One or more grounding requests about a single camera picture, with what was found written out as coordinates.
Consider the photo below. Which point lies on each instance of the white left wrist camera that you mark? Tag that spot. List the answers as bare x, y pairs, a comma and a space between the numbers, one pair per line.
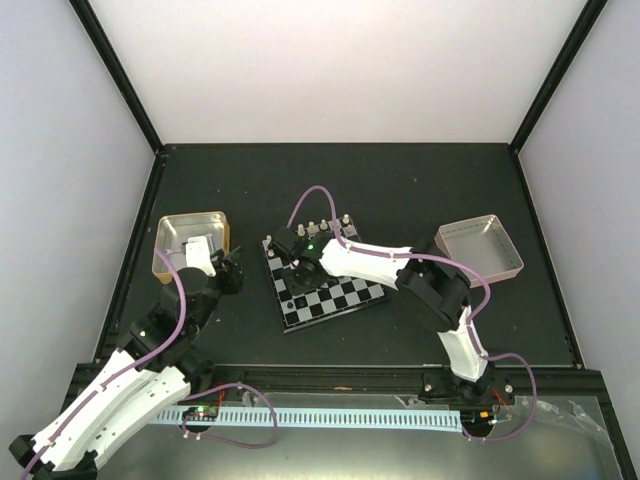
198, 251

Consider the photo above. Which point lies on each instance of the white slotted cable duct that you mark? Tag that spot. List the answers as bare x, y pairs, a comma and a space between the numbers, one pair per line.
328, 418

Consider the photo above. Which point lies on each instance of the right black frame post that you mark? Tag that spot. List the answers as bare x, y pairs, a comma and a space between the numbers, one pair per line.
578, 34

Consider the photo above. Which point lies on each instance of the black frame post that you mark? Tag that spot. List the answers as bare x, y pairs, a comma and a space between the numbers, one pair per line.
89, 20
578, 34

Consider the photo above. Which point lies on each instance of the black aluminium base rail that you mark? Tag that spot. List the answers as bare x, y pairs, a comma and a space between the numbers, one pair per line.
425, 382

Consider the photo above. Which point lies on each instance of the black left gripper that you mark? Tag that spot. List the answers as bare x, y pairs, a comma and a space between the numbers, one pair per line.
232, 273

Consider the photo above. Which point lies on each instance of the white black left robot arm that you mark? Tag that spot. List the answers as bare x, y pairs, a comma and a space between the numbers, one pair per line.
154, 365

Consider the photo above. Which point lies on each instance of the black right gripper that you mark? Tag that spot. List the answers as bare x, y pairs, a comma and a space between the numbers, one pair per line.
295, 287

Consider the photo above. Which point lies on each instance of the left black frame post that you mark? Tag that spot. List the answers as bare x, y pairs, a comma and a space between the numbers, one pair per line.
89, 20

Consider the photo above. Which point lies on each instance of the gold rimmed metal tin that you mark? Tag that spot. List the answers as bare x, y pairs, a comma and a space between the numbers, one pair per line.
174, 230

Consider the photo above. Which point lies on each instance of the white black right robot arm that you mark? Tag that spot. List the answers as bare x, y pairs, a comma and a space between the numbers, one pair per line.
423, 277

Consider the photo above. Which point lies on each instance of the pink rimmed metal tin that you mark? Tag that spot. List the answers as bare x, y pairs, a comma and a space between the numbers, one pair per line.
483, 244

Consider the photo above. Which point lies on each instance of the black white chessboard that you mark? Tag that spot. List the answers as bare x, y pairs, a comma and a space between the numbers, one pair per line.
337, 296

